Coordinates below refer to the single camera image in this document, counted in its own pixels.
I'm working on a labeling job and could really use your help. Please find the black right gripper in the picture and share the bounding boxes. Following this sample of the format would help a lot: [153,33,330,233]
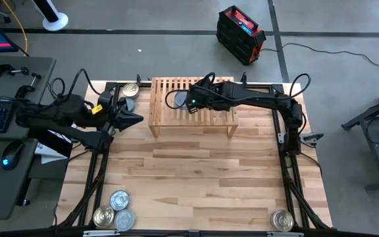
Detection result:
[186,78,235,115]

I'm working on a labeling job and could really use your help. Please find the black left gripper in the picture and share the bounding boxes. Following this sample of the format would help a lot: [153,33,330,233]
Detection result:
[85,91,145,133]

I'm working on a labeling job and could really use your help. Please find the silver lidded tin can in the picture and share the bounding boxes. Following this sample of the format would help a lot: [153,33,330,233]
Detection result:
[109,190,130,211]
[125,97,137,113]
[114,209,137,232]
[172,90,189,109]

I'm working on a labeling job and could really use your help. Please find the gold lidded tin can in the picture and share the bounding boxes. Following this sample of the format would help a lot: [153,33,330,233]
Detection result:
[122,82,140,99]
[270,209,295,232]
[92,205,115,228]

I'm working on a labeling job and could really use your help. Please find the wooden slatted shelf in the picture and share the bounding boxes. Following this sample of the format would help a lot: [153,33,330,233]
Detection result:
[147,76,240,139]

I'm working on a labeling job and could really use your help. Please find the red and black equipment case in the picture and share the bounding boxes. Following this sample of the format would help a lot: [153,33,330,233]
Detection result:
[215,5,266,66]

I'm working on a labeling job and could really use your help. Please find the black box beside desk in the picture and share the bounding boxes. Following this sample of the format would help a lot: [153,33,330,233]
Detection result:
[28,126,74,159]

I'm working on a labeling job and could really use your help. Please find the white paper sheet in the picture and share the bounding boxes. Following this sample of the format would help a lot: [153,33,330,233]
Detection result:
[34,142,69,165]

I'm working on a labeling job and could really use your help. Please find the grey desk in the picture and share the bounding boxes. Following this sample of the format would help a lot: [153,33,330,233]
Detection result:
[0,55,57,221]

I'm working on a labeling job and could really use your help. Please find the black desk clamp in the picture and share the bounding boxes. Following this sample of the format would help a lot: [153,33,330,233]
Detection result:
[14,72,42,99]
[0,61,31,79]

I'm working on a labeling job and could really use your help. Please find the grey clamp beside table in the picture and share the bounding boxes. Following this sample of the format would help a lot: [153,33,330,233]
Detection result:
[299,132,325,146]

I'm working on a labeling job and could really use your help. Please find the black computer mouse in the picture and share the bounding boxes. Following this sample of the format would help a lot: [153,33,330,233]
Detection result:
[1,140,25,171]

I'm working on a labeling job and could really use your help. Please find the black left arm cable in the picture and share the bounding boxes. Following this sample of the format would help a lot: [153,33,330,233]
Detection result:
[48,68,102,101]

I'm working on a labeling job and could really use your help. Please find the silver metal bracket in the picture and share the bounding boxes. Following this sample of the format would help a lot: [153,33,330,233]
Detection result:
[82,230,121,237]
[266,231,305,237]

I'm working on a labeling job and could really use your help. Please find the white pedestal stand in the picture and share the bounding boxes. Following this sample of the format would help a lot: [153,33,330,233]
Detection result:
[31,0,69,32]

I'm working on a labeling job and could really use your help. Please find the black floor cable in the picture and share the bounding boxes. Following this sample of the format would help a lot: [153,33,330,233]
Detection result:
[260,41,379,69]

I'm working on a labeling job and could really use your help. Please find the yellow cable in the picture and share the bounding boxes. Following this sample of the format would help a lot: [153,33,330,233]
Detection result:
[1,0,29,57]

